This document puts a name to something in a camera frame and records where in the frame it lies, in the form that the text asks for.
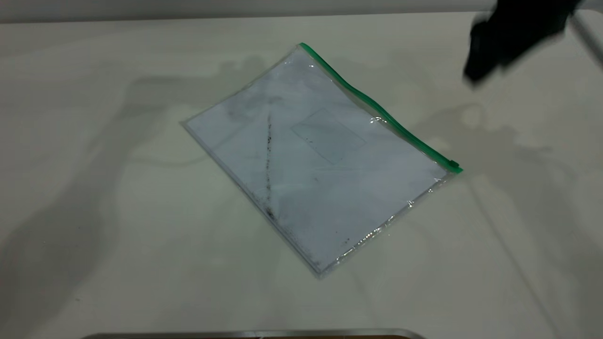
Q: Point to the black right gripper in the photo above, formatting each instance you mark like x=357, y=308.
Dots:
x=527, y=23

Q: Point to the green zipper slider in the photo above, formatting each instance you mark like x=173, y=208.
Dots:
x=453, y=164

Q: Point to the clear plastic zipper bag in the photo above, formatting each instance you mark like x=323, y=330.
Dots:
x=320, y=165

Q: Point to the grey metal rim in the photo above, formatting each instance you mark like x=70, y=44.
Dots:
x=235, y=334

